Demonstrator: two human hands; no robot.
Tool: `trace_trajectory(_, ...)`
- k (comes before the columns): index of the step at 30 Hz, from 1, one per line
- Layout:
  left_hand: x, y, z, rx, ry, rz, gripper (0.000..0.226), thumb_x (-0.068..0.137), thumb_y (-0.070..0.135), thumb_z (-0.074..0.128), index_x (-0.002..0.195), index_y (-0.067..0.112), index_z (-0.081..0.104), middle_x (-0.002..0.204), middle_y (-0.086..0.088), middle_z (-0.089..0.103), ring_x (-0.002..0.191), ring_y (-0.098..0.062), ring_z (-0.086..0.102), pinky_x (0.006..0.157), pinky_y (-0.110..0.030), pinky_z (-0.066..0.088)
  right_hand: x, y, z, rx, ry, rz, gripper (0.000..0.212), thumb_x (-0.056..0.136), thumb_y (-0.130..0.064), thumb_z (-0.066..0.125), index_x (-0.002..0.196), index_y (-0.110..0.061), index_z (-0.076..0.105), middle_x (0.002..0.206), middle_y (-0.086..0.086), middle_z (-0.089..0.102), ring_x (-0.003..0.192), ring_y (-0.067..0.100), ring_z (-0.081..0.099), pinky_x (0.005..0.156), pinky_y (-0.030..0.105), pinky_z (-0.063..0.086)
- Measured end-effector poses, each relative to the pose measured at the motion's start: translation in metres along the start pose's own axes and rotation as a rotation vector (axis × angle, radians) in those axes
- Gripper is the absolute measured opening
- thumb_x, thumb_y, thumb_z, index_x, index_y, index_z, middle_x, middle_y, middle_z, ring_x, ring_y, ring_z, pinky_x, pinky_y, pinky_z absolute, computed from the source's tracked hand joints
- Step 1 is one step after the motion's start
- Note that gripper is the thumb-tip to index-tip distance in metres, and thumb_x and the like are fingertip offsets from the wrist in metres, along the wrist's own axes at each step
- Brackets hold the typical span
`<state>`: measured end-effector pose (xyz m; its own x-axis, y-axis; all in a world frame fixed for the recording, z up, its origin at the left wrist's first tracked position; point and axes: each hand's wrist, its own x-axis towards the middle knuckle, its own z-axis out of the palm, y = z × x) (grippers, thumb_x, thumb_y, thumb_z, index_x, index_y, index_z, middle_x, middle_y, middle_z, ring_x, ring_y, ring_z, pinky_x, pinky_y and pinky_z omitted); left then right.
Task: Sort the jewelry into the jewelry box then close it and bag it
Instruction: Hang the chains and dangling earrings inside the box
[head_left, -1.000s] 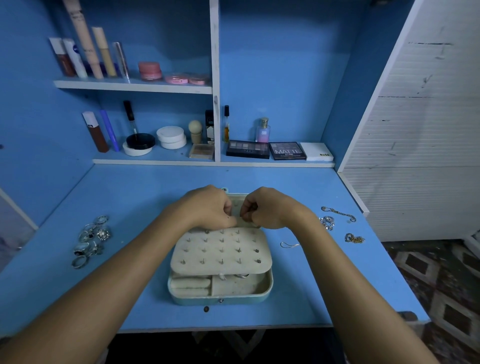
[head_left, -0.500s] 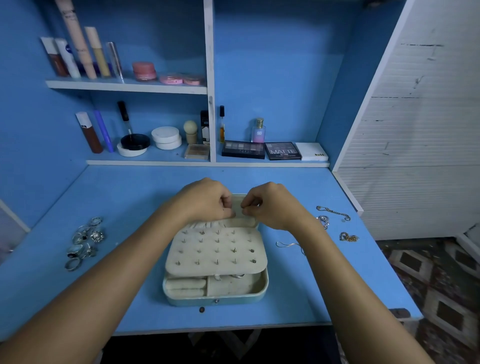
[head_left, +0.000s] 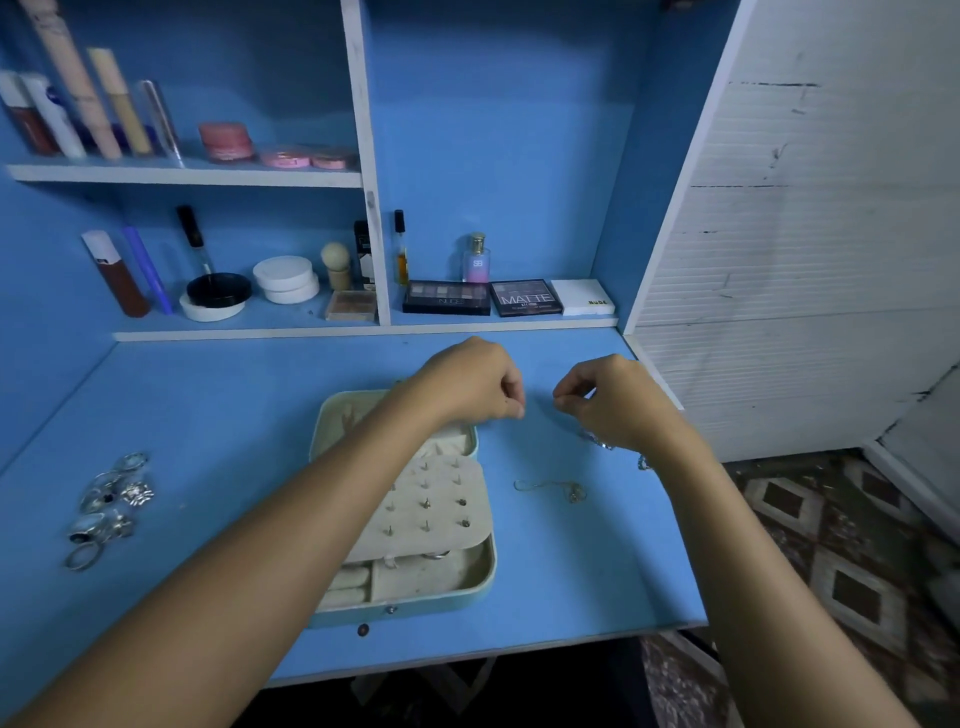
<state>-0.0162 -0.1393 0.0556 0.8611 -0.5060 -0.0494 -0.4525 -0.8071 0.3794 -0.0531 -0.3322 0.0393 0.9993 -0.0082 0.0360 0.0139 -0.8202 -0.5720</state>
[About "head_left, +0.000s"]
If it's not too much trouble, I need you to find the white tube blue label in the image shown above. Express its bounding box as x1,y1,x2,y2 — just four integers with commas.
19,72,89,161

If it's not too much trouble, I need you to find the tall beige cosmetic tube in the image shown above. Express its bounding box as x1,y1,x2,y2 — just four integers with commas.
18,0,125,161

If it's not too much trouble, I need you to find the brown lipstick tube white cap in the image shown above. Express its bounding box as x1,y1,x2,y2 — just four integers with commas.
81,229,152,320

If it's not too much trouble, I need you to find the white shelf unit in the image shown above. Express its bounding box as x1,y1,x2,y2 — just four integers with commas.
0,0,744,344

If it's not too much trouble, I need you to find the white slatted cabinet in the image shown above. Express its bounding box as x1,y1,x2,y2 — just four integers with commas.
622,0,960,464

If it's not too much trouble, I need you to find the black lettered eyeshadow palette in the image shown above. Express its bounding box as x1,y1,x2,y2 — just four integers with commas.
489,279,564,318

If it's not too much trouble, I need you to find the person's left forearm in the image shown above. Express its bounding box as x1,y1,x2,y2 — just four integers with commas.
15,387,452,728

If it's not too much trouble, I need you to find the square brown powder compact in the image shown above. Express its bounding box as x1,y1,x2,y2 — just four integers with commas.
325,288,380,323

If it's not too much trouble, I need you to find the person's dark clothing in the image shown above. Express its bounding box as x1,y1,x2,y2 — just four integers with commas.
240,637,654,728

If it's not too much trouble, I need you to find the pink round jar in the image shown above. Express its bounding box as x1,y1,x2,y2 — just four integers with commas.
198,121,257,164

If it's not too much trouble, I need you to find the thin dark cosmetic bottle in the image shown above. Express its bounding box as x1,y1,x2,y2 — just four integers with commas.
393,208,411,287

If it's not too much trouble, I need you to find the person's right hand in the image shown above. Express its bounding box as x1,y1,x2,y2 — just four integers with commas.
552,354,695,459

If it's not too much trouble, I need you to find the white flat box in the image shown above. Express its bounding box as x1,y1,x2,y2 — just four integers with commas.
549,279,618,318

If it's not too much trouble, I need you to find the pale plastic bag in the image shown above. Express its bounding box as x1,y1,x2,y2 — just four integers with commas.
918,532,960,632

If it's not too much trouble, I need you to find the person's right forearm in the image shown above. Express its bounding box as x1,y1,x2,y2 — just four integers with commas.
652,427,917,728

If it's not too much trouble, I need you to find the small pink perfume bottle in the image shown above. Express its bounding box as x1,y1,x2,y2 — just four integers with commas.
462,232,491,285

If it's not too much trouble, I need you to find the black makeup brush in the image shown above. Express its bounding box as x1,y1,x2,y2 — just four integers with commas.
175,205,216,279

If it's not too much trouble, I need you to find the beige makeup sponge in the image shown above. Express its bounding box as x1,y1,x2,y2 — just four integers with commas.
321,241,354,293

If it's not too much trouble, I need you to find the cream jewellery box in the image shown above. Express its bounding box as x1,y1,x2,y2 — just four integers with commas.
307,388,500,629

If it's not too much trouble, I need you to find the pile of silver bracelets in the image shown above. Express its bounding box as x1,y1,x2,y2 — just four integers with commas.
513,450,656,506

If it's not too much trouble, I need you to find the blue cosmetic tube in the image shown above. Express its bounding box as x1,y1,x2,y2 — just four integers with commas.
121,225,176,315

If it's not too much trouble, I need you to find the white round cream jar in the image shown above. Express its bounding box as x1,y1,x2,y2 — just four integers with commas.
252,255,321,306

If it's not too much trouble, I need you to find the black cosmetic bottle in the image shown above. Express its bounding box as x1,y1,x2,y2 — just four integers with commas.
354,220,375,290

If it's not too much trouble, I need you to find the person's left hand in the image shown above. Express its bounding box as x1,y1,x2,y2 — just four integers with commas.
412,337,528,429

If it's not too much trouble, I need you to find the pile of silver rings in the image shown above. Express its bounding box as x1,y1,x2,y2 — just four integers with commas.
63,450,156,575

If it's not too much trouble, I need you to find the short beige cosmetic tube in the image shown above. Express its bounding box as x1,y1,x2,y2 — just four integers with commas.
85,46,156,156

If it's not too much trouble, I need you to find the dark eyeshadow palette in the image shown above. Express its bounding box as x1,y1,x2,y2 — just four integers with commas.
402,280,494,317

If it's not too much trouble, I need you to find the white bowl black inside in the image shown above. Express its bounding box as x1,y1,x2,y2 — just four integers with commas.
180,271,254,323

